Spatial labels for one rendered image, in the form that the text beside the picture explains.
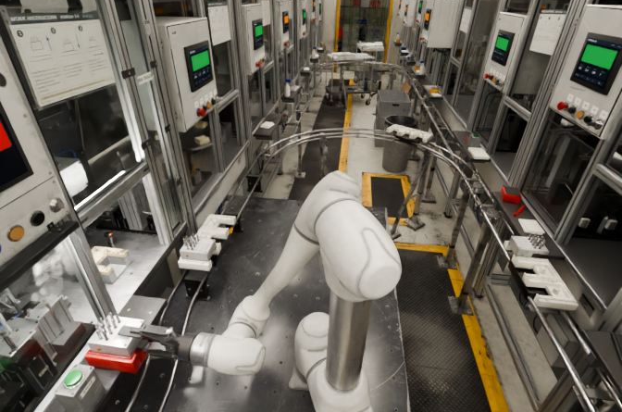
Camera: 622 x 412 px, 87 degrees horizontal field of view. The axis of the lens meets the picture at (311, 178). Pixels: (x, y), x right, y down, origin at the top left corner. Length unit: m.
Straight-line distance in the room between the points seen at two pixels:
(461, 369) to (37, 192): 2.20
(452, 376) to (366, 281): 1.74
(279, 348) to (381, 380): 0.41
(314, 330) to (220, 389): 0.43
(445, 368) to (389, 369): 0.93
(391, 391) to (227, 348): 0.64
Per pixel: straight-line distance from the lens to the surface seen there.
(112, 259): 1.65
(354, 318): 0.83
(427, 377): 2.30
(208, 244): 1.59
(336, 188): 0.78
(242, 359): 1.09
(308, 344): 1.20
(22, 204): 1.06
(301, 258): 0.87
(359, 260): 0.64
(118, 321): 1.28
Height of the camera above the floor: 1.93
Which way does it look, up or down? 30 degrees down
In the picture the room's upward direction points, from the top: 1 degrees clockwise
